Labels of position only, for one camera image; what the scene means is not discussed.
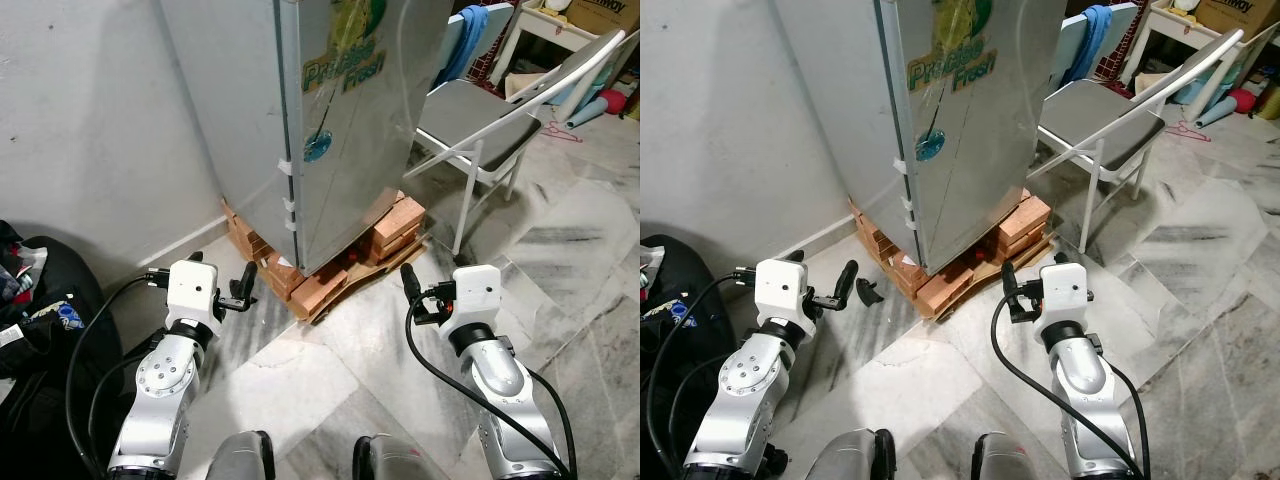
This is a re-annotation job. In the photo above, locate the silver fridge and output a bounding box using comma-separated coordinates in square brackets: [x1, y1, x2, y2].
[160, 0, 456, 276]
[775, 0, 1071, 276]

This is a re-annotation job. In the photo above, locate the wooden pallet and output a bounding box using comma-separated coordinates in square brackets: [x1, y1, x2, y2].
[290, 235, 433, 326]
[915, 232, 1056, 321]

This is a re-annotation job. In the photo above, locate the red brick pile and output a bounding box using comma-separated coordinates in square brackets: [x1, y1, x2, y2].
[995, 190, 1053, 263]
[368, 192, 429, 266]
[848, 200, 976, 319]
[222, 200, 351, 323]

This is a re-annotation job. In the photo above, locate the grey left robot leg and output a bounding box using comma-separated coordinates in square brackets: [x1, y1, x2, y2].
[805, 428, 896, 480]
[205, 430, 276, 480]

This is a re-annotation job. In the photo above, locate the grey robot leg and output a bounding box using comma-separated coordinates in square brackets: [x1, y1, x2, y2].
[352, 433, 436, 480]
[805, 428, 896, 480]
[970, 432, 1041, 480]
[205, 430, 276, 480]

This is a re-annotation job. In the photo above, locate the grey right robot leg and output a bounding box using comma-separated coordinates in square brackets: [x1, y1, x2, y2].
[970, 432, 1041, 480]
[352, 433, 436, 480]

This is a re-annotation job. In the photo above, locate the black bag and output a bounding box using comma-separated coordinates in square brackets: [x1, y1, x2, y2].
[0, 220, 126, 479]
[640, 235, 701, 479]

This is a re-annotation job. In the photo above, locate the white grey folding chair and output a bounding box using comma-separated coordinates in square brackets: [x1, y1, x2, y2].
[1028, 28, 1246, 253]
[405, 28, 629, 256]

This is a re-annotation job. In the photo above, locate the light blue cone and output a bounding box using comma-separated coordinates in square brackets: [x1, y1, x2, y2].
[565, 95, 606, 129]
[1193, 95, 1236, 128]

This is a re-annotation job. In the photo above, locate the blue towel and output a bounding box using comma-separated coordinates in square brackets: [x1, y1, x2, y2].
[1078, 5, 1114, 83]
[442, 5, 491, 86]

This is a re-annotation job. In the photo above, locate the light blue plastic bin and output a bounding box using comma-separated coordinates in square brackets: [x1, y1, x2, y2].
[555, 55, 621, 106]
[1175, 60, 1246, 106]

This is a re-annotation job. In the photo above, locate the pale grey folded board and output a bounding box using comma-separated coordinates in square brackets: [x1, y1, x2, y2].
[435, 0, 523, 93]
[1048, 3, 1141, 96]

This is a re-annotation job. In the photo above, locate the small white plastic table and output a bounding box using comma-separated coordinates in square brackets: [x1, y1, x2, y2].
[490, 0, 641, 101]
[1120, 0, 1280, 91]

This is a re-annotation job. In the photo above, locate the brown Amway cardboard box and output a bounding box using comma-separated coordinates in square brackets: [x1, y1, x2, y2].
[1195, 0, 1266, 41]
[575, 0, 641, 36]

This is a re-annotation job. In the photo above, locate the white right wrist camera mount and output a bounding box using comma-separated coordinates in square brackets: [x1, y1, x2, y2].
[1038, 262, 1091, 336]
[450, 265, 503, 336]

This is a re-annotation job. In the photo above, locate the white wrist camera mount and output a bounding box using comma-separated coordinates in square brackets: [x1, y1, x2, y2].
[165, 253, 223, 336]
[450, 265, 503, 336]
[1038, 262, 1091, 336]
[755, 253, 813, 336]

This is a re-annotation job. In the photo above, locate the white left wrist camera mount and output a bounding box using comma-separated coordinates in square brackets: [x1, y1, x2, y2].
[755, 253, 813, 336]
[165, 253, 223, 336]

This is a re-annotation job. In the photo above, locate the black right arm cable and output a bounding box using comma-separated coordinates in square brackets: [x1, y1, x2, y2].
[404, 300, 579, 479]
[990, 295, 1151, 479]

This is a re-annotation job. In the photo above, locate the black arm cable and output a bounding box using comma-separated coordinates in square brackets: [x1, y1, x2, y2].
[990, 295, 1151, 479]
[404, 300, 579, 479]
[62, 270, 171, 479]
[645, 268, 761, 479]

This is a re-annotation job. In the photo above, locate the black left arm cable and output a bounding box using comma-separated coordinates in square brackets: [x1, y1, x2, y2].
[62, 270, 171, 479]
[645, 268, 761, 479]

